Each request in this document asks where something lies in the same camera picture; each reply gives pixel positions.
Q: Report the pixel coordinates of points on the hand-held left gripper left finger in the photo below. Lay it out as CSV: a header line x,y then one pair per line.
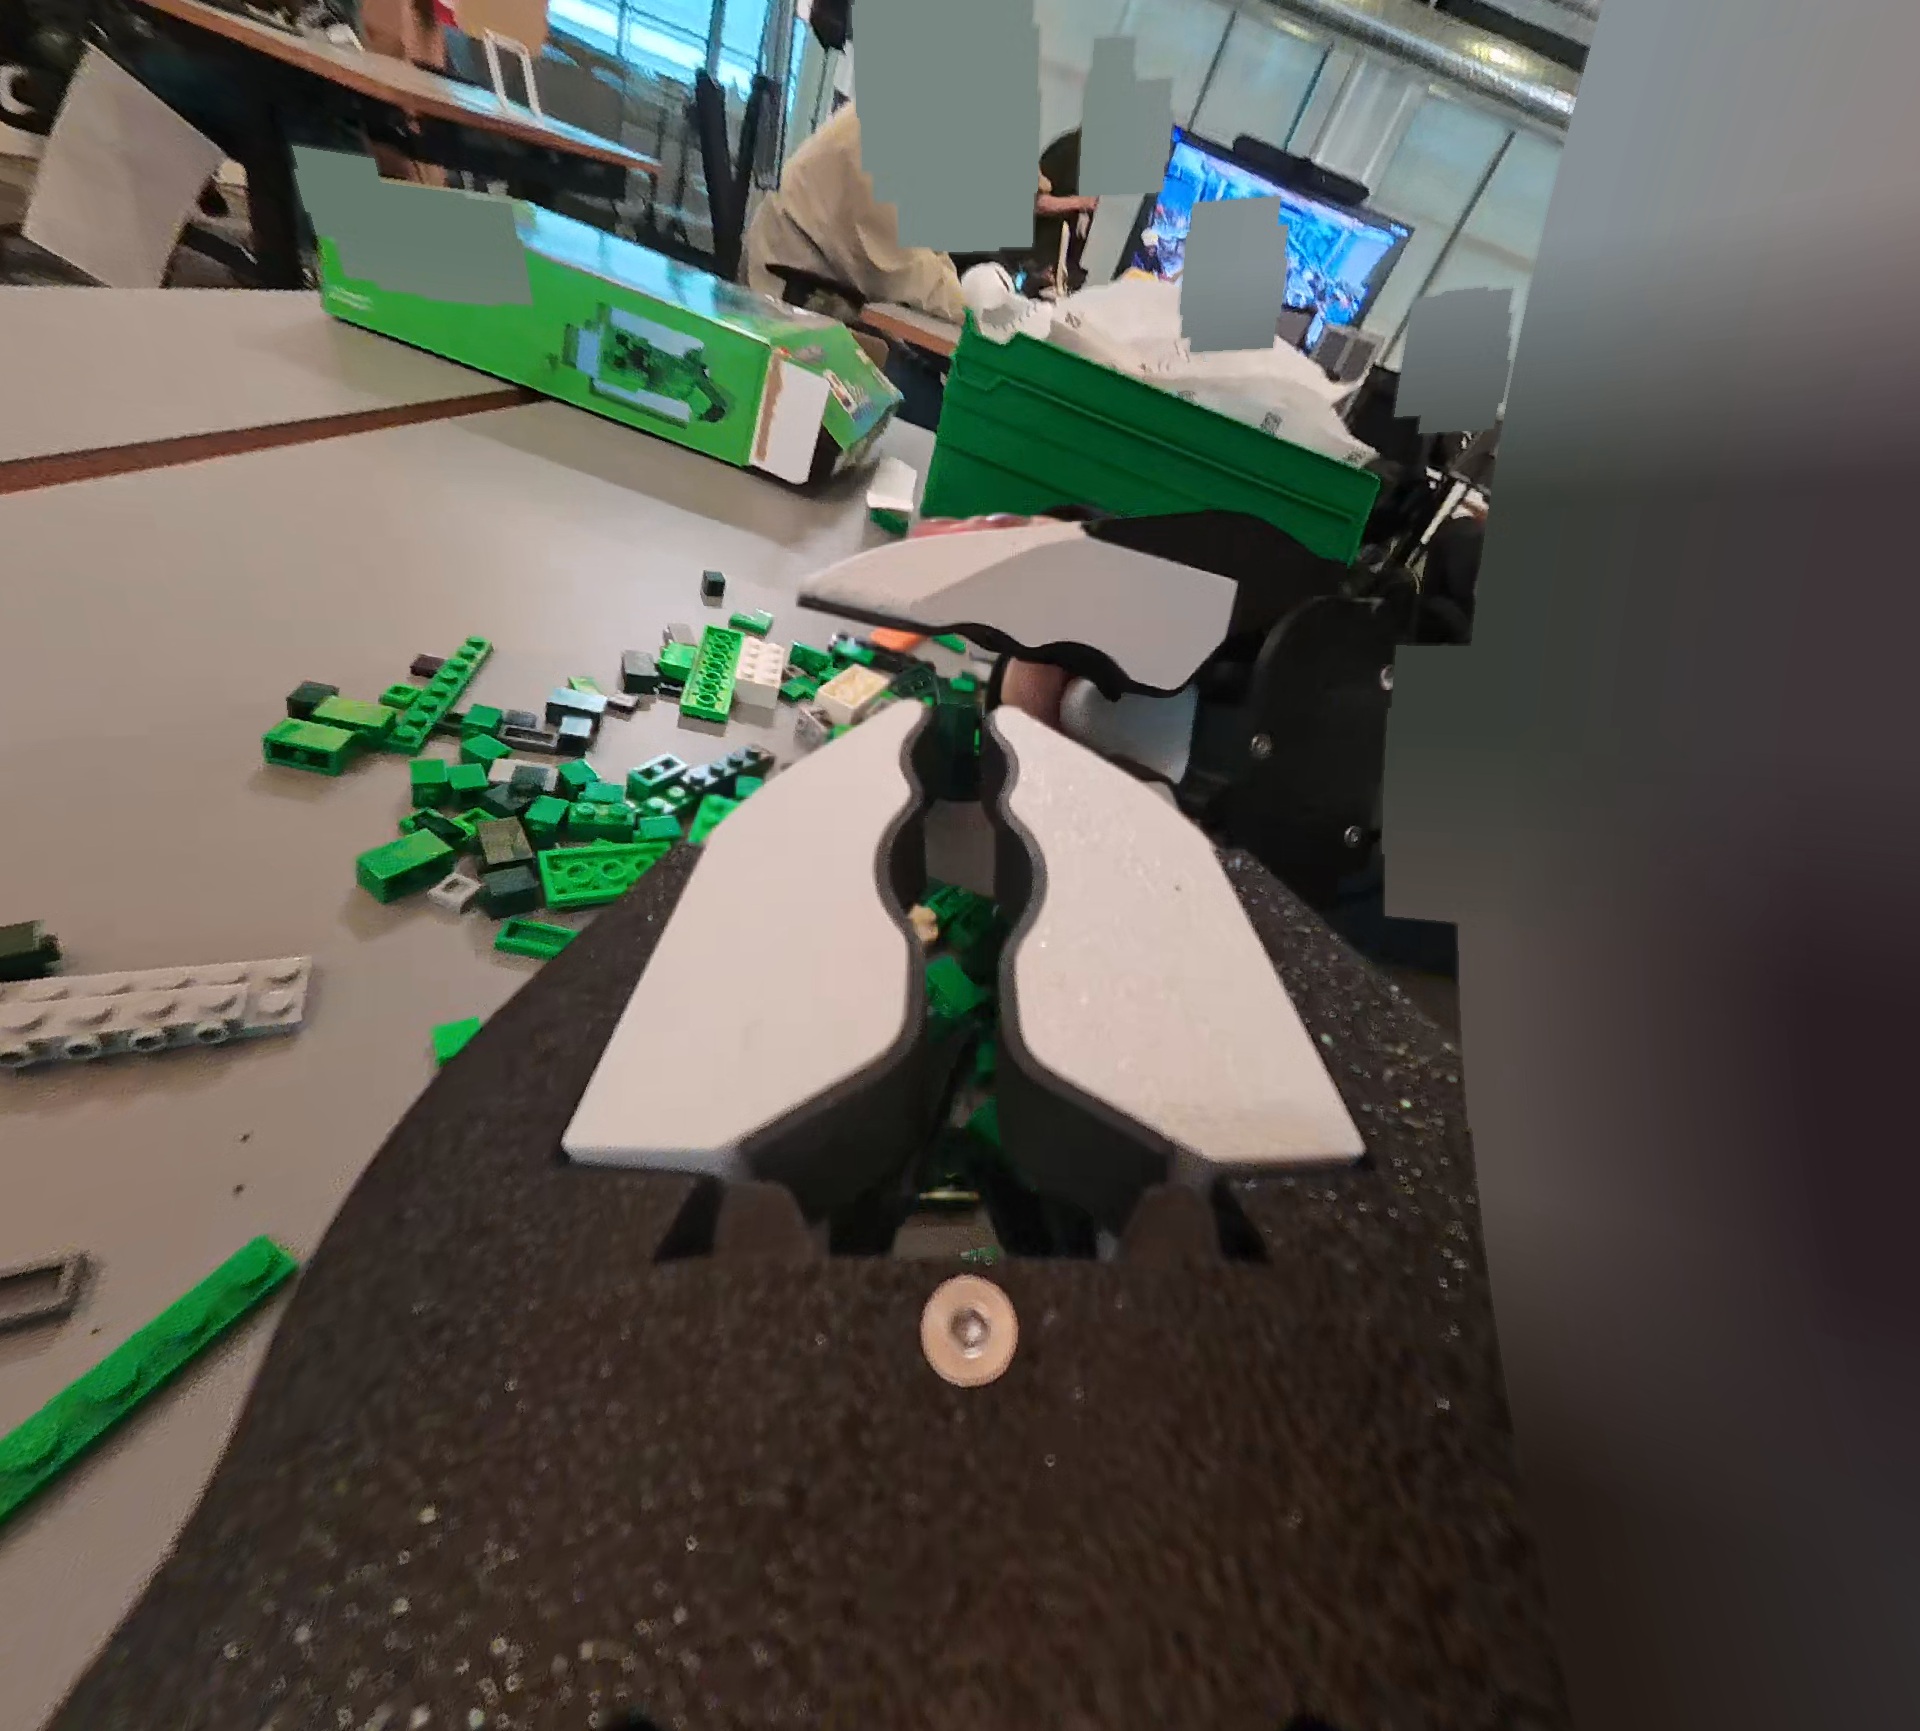
x,y
750,996

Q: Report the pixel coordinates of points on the white rectangular brick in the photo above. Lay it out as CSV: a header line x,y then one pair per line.
x,y
761,676

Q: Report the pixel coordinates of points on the brown-top table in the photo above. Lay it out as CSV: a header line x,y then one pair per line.
x,y
375,75

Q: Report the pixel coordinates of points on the green long flat plate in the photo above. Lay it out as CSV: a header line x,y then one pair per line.
x,y
134,1386

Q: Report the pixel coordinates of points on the grey frame piece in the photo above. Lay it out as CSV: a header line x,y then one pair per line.
x,y
14,1304

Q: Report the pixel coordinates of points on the pile of green toy bricks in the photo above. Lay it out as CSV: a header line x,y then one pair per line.
x,y
600,808

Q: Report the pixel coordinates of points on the green narrow plate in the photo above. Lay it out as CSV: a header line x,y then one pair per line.
x,y
438,694

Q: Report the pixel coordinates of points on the green long plate with holes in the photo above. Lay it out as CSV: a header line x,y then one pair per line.
x,y
711,678

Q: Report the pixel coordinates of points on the grey desk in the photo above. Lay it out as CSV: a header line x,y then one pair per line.
x,y
225,533

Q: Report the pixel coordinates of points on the computer monitor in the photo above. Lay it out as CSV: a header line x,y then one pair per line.
x,y
1334,247

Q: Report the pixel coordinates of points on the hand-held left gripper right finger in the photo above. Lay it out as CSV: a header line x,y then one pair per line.
x,y
1170,996

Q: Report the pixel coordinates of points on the green cardboard toy box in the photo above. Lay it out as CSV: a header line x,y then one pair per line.
x,y
644,351

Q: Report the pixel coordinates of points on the white leaning panel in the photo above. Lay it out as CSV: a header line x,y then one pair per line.
x,y
128,165

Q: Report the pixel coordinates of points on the cream rectangular brick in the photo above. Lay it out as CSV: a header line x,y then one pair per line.
x,y
848,694

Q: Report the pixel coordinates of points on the person's right hand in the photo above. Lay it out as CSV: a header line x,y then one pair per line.
x,y
1038,684

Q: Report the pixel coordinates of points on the small green plate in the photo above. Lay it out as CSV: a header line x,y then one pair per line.
x,y
537,938

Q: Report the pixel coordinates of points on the light grey long plate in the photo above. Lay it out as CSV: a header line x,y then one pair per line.
x,y
150,1012

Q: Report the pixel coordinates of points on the white plastic bags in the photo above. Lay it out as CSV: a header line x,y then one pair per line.
x,y
1155,337

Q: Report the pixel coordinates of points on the small green cube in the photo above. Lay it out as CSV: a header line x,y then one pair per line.
x,y
455,1042

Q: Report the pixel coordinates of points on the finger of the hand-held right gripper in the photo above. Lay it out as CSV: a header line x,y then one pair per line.
x,y
1020,585

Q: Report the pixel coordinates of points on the dark green small block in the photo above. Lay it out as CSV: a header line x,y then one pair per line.
x,y
26,952

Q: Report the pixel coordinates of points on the green plastic crate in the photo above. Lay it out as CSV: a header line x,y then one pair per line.
x,y
1080,457

